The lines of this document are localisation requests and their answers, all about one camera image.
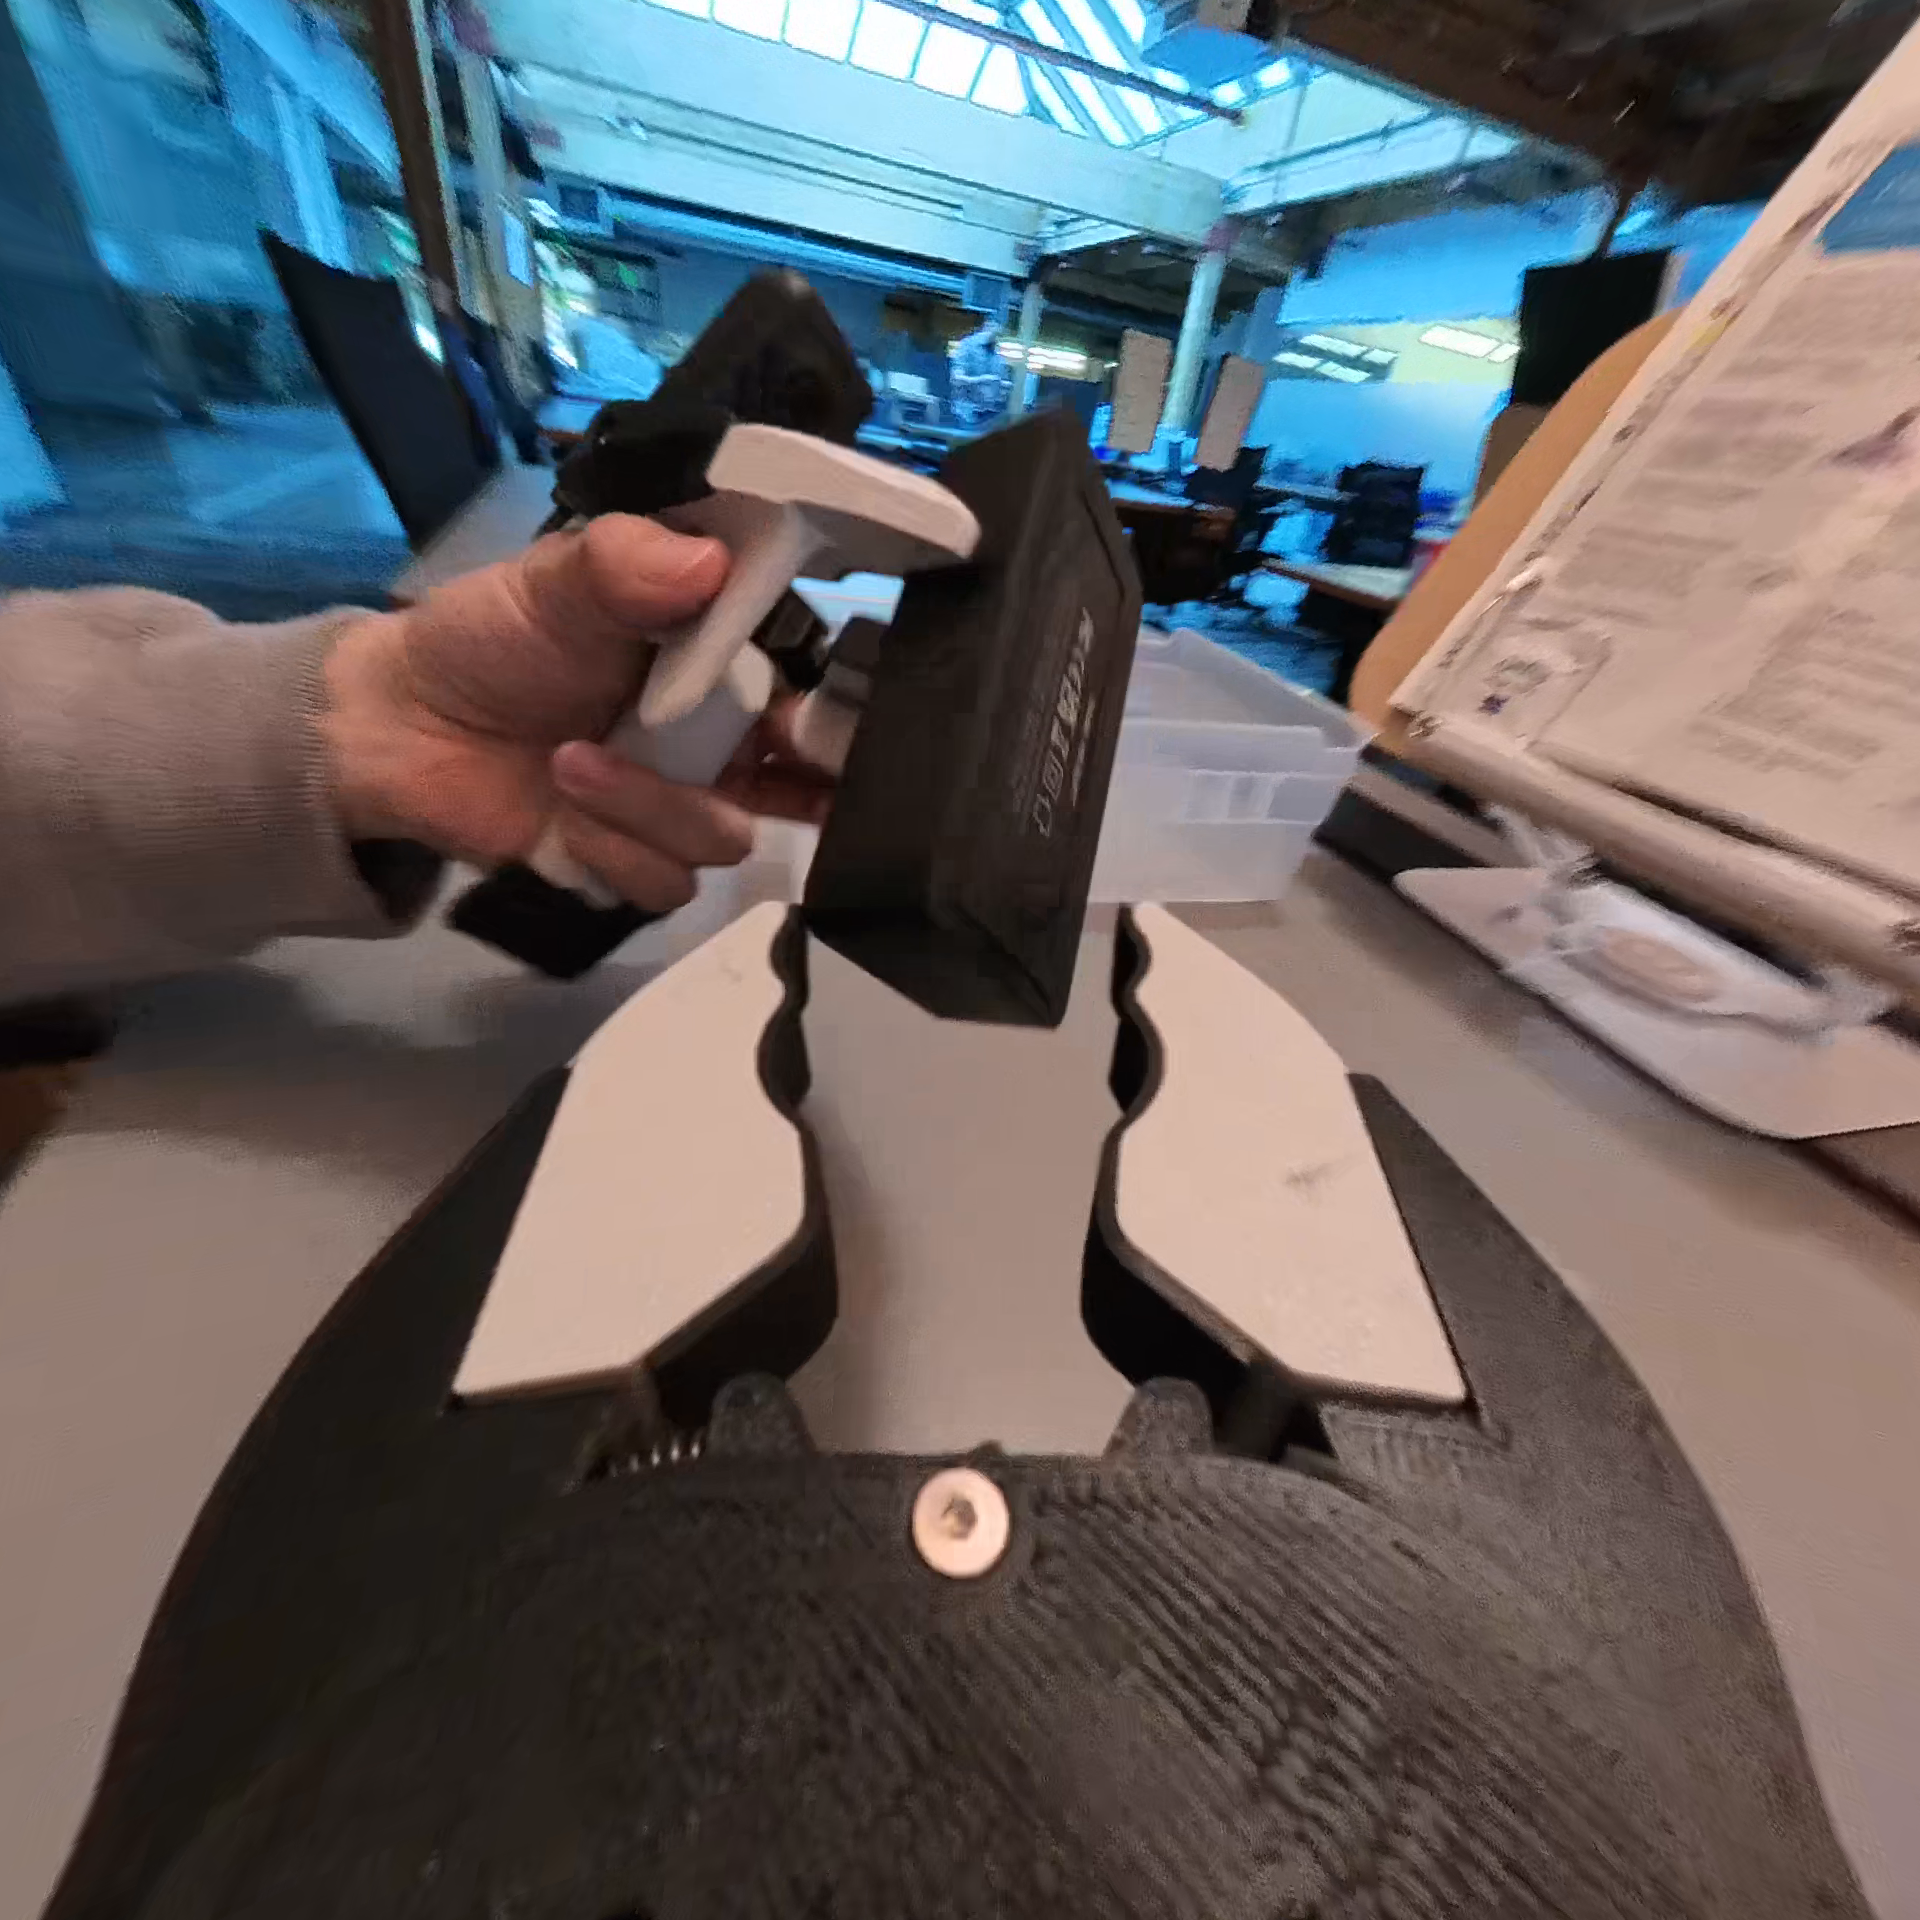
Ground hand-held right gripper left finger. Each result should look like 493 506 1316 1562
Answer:
450 901 840 1434

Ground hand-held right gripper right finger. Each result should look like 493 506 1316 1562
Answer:
1079 901 1472 1457

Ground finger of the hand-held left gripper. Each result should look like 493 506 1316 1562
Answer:
702 424 984 583
783 615 888 771

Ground black USB hub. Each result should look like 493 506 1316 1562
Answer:
799 403 1145 1034

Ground person's left forearm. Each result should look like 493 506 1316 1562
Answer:
0 585 436 1010

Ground grey desk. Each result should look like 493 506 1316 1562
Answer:
0 839 1920 1920

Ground person's left hand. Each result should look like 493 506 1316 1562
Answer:
319 517 840 916

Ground black partition panel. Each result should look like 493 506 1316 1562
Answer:
257 228 500 553

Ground translucent plastic bin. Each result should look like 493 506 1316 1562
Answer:
1072 623 1376 911

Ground white stand base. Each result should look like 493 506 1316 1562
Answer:
1392 809 1920 1144

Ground black office chair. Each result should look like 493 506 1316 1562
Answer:
1328 463 1426 602

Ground white printed paper sheets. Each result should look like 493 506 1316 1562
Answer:
1386 31 1920 903

